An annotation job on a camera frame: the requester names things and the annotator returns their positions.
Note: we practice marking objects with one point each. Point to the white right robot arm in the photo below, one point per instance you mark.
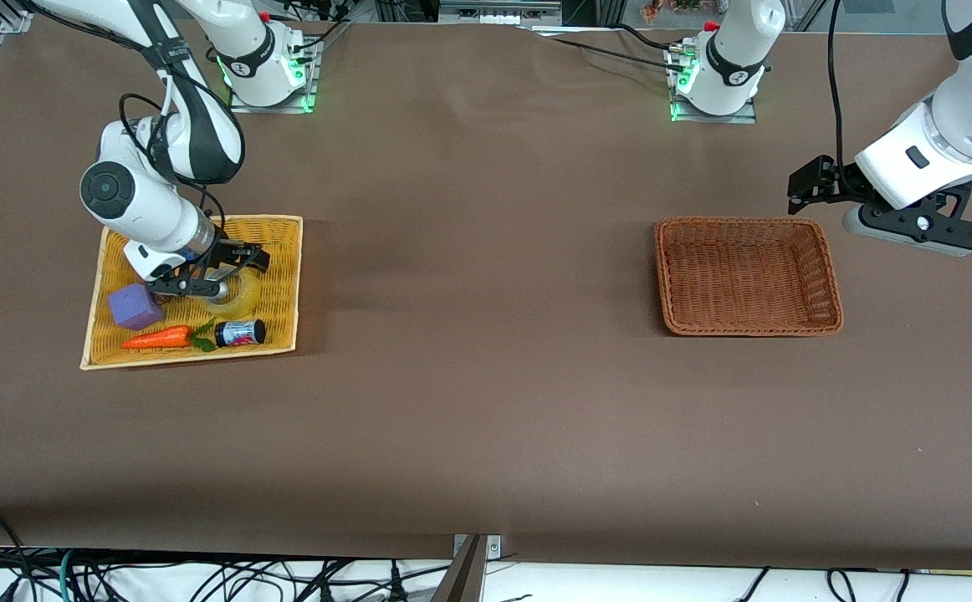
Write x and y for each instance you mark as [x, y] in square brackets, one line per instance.
[202, 125]

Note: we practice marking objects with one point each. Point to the purple foam cube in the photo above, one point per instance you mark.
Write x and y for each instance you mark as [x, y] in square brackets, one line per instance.
[135, 308]

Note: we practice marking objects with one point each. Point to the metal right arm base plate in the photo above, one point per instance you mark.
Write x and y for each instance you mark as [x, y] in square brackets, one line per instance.
[306, 79]

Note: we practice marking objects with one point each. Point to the small dark can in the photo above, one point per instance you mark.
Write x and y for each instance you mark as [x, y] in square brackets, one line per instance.
[241, 333]

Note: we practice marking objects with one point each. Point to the brown wicker basket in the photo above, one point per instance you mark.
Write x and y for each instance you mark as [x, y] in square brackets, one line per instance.
[745, 276]

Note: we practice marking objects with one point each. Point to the orange toy carrot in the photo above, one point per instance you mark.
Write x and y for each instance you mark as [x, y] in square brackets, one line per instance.
[156, 338]

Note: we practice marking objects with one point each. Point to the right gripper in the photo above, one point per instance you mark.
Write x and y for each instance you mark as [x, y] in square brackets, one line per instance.
[225, 250]

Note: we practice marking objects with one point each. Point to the metal table edge bracket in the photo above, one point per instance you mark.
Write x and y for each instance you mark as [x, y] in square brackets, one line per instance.
[494, 545]

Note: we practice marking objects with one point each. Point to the clear yellowish tape roll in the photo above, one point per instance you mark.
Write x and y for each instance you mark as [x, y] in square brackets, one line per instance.
[243, 297]

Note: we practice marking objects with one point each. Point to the yellow wicker tray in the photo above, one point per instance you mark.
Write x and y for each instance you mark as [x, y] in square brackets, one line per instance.
[277, 276]

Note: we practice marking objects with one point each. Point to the dark metal bar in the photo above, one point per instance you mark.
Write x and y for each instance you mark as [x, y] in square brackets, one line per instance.
[462, 577]

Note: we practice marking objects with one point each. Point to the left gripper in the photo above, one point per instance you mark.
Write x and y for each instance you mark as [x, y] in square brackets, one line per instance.
[836, 186]

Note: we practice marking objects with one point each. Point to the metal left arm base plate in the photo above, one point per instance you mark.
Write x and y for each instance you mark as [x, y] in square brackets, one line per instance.
[716, 117]

